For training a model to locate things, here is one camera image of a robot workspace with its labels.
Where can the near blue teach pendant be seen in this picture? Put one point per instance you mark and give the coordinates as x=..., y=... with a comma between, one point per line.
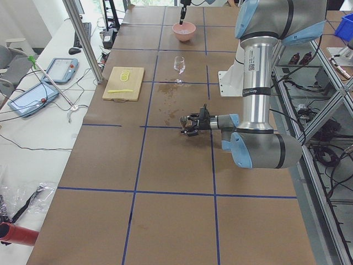
x=34, y=99

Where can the black power adapter box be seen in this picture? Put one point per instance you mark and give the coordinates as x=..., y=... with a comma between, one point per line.
x=109, y=36

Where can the steel double jigger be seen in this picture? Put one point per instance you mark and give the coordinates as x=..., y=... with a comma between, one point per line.
x=185, y=123

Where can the clear plastic bag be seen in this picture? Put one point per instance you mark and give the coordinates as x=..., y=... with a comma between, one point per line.
x=32, y=197

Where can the black computer mouse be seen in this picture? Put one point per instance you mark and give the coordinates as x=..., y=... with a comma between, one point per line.
x=74, y=50

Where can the blue teach pendant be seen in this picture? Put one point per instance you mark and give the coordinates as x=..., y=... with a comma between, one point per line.
x=61, y=70
x=34, y=99

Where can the pink bowl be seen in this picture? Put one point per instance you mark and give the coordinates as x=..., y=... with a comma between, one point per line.
x=185, y=25

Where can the metal rod with green tip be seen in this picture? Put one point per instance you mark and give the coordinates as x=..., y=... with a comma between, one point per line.
x=73, y=107

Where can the clear wine glass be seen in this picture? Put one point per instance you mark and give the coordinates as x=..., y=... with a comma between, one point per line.
x=179, y=66

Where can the clear ice cubes pile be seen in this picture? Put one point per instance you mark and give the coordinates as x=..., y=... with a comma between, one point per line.
x=183, y=31

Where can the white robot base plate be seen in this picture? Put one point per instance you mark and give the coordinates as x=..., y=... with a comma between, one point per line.
x=231, y=84

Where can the red thermos bottle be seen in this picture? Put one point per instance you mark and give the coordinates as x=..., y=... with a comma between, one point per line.
x=11, y=233

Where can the aluminium frame post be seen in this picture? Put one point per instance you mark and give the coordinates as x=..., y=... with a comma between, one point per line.
x=87, y=48

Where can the far blue teach pendant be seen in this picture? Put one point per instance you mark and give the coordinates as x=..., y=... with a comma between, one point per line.
x=61, y=70

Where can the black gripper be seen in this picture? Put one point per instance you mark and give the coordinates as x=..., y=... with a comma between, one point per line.
x=204, y=124
x=182, y=12

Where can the bamboo cutting board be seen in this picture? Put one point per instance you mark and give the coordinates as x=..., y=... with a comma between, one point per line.
x=135, y=82

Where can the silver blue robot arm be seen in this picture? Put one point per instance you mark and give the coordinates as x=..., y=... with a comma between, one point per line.
x=260, y=26

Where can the yellow plastic knife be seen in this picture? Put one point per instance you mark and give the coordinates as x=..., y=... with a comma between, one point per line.
x=120, y=91

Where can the blue storage bin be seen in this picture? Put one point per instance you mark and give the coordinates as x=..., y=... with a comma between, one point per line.
x=345, y=28

